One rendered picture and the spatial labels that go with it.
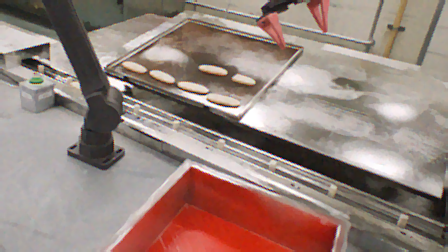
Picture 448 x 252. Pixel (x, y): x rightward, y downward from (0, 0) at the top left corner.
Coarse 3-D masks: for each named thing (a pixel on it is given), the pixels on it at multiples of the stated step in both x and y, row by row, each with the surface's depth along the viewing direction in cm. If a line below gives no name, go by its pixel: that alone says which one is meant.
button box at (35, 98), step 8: (24, 88) 112; (32, 88) 110; (40, 88) 111; (48, 88) 113; (24, 96) 113; (32, 96) 111; (40, 96) 112; (48, 96) 114; (56, 96) 117; (24, 104) 114; (32, 104) 112; (40, 104) 113; (48, 104) 115; (56, 104) 118
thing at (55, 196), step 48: (0, 96) 120; (0, 144) 97; (48, 144) 99; (0, 192) 82; (48, 192) 83; (96, 192) 84; (144, 192) 86; (0, 240) 71; (48, 240) 72; (96, 240) 72
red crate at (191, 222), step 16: (192, 208) 82; (176, 224) 77; (192, 224) 78; (208, 224) 78; (224, 224) 79; (160, 240) 73; (176, 240) 74; (192, 240) 74; (208, 240) 74; (224, 240) 75; (240, 240) 75; (256, 240) 75
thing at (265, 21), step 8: (272, 8) 80; (280, 8) 81; (288, 8) 81; (264, 16) 78; (272, 16) 76; (264, 24) 81; (272, 24) 76; (272, 32) 80; (280, 32) 77; (280, 40) 78
